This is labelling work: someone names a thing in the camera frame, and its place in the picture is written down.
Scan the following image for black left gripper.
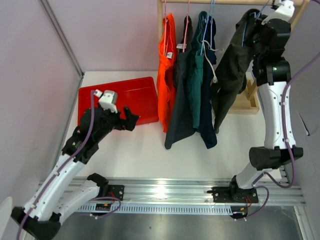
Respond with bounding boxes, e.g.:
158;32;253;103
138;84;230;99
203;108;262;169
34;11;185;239
94;101;139;142

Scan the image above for olive green shorts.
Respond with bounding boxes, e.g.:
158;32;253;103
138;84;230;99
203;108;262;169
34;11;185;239
211;8;259;134

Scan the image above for light blue wire hanger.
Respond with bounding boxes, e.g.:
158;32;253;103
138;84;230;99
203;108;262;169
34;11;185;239
241;0;270;47

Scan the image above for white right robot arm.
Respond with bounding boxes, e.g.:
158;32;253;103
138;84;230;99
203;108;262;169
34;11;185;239
228;16;304;202

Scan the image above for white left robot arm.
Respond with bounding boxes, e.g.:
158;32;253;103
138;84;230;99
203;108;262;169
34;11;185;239
11;106;139;240

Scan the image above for dark grey shorts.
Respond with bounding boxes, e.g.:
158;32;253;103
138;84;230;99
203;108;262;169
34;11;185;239
164;17;195;150

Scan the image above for blue hanger of teal shorts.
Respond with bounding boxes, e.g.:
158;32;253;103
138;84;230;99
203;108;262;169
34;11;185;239
200;0;216;56

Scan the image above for teal green shorts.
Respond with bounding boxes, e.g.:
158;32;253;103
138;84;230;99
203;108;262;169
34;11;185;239
187;11;208;129

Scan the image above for pink hanger of grey shorts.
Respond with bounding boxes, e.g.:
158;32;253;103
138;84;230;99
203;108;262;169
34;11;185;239
177;0;190;53

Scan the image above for navy blue shorts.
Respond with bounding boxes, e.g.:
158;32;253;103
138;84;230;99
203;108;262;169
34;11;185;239
198;19;217;149

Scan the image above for orange shorts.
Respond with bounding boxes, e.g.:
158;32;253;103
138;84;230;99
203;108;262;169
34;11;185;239
156;18;178;133

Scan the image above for pink hanger of orange shorts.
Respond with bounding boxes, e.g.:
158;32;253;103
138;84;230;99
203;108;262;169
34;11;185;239
163;0;177;61

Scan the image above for red plastic tray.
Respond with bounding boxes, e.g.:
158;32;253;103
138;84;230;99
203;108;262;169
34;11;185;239
77;76;159;125

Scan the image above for wooden clothes rack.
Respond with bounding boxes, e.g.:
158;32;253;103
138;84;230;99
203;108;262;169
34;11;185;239
157;0;309;115

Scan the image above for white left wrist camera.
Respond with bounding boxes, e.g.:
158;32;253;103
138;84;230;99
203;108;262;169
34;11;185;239
93;89;118;113

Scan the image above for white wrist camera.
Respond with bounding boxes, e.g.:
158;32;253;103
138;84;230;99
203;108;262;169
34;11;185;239
261;0;295;25
93;89;118;113

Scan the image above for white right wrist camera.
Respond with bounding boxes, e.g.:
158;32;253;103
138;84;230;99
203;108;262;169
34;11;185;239
261;0;295;25

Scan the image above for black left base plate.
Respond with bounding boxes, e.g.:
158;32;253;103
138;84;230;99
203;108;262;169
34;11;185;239
97;184;125;201

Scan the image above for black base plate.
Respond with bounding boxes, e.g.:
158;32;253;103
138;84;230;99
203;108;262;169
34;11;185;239
97;184;125;201
206;186;259;204

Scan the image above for slotted grey cable duct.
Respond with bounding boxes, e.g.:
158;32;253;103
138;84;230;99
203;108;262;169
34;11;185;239
75;202;233;216

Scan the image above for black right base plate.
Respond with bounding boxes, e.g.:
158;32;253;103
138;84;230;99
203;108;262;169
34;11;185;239
206;186;259;204

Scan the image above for aluminium mounting rail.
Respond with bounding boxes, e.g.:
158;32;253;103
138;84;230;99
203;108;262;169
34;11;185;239
33;176;307;207

